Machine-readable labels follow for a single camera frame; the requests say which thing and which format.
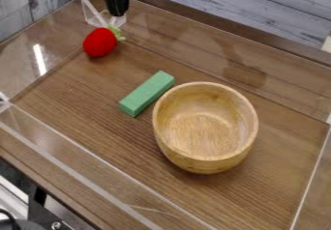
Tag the clear acrylic tray walls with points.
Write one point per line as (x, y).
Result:
(94, 157)

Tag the red plush strawberry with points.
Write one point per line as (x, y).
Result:
(102, 40)

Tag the wooden bowl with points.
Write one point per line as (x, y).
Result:
(206, 126)

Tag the black table leg bracket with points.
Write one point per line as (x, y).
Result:
(41, 215)

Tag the green rectangular block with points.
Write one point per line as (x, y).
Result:
(144, 95)

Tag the clear acrylic corner bracket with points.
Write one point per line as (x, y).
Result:
(102, 19)

